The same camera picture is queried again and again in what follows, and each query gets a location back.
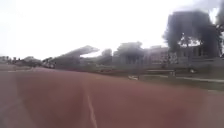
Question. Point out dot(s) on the large dark tree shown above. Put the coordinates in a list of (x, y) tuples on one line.
[(193, 28)]

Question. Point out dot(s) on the grass strip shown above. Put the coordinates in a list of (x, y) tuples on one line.
[(186, 82)]

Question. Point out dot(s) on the red running track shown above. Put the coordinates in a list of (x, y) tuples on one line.
[(133, 106)]

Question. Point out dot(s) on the grey building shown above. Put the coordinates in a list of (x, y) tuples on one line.
[(155, 55)]

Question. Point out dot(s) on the small dark tree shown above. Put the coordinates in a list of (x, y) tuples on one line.
[(106, 56)]

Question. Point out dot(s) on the pale kerb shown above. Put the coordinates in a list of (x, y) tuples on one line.
[(200, 79)]

